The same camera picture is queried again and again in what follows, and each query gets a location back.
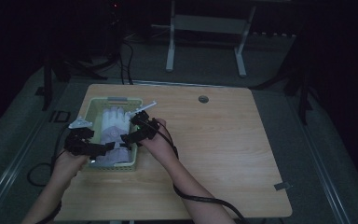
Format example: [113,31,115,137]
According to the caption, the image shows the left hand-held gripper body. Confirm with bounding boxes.
[62,116,107,159]

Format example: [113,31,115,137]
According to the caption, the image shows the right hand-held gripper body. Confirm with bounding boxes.
[129,100,160,143]

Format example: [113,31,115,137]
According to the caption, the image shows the lilac glove with white fingers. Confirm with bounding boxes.
[95,105,132,166]

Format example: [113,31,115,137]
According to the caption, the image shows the pale green plastic basket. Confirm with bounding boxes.
[82,96,144,173]

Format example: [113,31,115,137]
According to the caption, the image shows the person's right hand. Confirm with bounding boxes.
[141,119,180,168]

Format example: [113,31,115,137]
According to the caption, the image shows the person's left hand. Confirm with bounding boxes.
[50,148,90,188]

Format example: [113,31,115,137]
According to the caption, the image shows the black tripod stand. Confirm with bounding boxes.
[41,0,120,112]

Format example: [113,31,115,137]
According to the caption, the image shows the grey tape piece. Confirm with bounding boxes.
[273,181,292,191]

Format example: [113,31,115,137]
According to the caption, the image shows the black stand with angled legs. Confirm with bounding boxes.
[251,31,315,126]

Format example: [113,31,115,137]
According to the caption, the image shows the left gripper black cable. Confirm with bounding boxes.
[36,123,71,224]

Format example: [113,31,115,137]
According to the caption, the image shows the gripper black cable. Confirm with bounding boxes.
[36,123,71,224]
[138,118,252,224]

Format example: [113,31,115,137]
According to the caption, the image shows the black rectangular floor frame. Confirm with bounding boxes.
[48,109,72,123]

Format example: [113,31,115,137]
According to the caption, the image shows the black cable loop on floor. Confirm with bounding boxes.
[26,161,54,188]

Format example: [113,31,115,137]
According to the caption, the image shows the black hanging cables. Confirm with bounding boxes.
[117,39,135,86]

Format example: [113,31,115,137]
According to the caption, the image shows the metal floor rail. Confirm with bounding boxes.
[292,96,352,224]
[0,118,49,224]

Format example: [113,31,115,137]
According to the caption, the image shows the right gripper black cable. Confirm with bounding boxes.
[138,118,252,224]

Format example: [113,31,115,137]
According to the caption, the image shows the white metal stand frame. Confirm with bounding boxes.
[150,0,257,78]

